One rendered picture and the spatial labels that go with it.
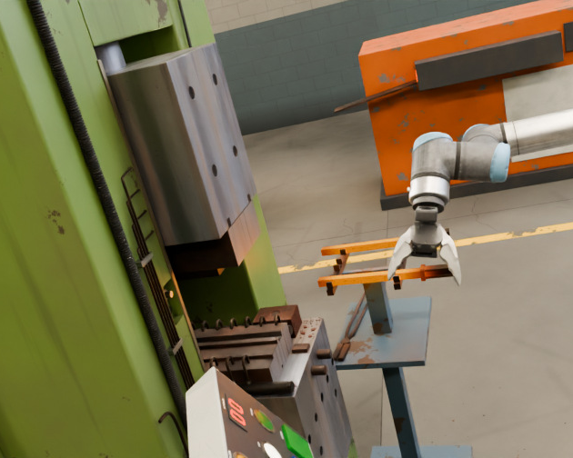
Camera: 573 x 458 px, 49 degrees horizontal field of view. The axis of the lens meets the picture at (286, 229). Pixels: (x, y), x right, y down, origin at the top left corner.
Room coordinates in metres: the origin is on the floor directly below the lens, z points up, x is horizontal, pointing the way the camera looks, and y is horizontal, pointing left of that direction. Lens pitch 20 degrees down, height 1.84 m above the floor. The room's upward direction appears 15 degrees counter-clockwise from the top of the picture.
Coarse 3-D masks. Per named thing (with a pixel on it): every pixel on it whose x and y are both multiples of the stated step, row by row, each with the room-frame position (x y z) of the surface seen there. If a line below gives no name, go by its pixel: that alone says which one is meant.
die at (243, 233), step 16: (240, 224) 1.46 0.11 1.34; (256, 224) 1.55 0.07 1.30; (208, 240) 1.40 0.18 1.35; (224, 240) 1.39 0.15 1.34; (240, 240) 1.43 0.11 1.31; (176, 256) 1.43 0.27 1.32; (192, 256) 1.42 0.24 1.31; (208, 256) 1.40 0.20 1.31; (224, 256) 1.39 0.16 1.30; (240, 256) 1.41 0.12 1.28; (176, 272) 1.43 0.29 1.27
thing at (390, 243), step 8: (448, 232) 1.89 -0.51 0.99; (376, 240) 2.00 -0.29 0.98; (384, 240) 1.98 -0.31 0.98; (392, 240) 1.96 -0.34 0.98; (328, 248) 2.03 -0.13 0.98; (336, 248) 2.02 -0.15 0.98; (352, 248) 2.00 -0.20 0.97; (360, 248) 1.99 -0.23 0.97; (368, 248) 1.98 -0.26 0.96; (376, 248) 1.97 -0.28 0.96
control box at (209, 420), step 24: (216, 384) 1.02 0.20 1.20; (192, 408) 1.01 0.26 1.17; (216, 408) 0.95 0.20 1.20; (264, 408) 1.08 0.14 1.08; (192, 432) 0.94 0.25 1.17; (216, 432) 0.88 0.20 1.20; (240, 432) 0.92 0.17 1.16; (264, 432) 0.98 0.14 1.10; (192, 456) 0.88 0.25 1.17; (216, 456) 0.83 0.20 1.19; (264, 456) 0.90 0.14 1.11; (288, 456) 0.97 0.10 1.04
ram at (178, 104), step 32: (128, 64) 1.63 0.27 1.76; (160, 64) 1.34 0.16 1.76; (192, 64) 1.45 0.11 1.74; (128, 96) 1.37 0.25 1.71; (160, 96) 1.35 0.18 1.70; (192, 96) 1.41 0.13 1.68; (224, 96) 1.57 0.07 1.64; (128, 128) 1.38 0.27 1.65; (160, 128) 1.35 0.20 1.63; (192, 128) 1.36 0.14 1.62; (224, 128) 1.52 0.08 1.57; (160, 160) 1.36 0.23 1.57; (192, 160) 1.34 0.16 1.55; (224, 160) 1.47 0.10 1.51; (160, 192) 1.37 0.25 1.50; (192, 192) 1.34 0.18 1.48; (224, 192) 1.42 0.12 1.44; (256, 192) 1.61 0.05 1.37; (160, 224) 1.38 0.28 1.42; (192, 224) 1.35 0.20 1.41; (224, 224) 1.37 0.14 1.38
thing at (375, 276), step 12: (444, 264) 1.68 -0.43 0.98; (324, 276) 1.82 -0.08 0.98; (336, 276) 1.80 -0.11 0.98; (348, 276) 1.78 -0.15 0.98; (360, 276) 1.76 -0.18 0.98; (372, 276) 1.74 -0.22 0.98; (384, 276) 1.73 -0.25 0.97; (408, 276) 1.70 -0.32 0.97; (420, 276) 1.68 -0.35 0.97; (432, 276) 1.67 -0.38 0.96; (444, 276) 1.66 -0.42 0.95
